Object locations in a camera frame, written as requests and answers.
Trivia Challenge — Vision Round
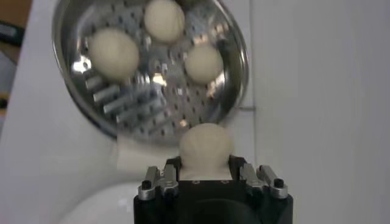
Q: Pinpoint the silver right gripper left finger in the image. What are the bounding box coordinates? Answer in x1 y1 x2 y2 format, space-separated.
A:
137 155 183 201

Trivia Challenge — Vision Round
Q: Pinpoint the steel steamer basket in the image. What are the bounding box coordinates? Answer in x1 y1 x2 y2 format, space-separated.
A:
51 0 250 173

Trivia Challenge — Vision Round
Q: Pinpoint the white round plate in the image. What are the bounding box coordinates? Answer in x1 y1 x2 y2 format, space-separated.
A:
56 179 138 224

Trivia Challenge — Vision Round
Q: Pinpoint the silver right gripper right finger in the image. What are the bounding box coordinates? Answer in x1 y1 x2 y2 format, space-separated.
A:
227 154 289 200

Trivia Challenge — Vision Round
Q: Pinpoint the white steamed baozi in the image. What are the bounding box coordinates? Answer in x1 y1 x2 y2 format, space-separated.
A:
184 44 225 85
87 27 141 82
178 122 235 181
143 0 186 43

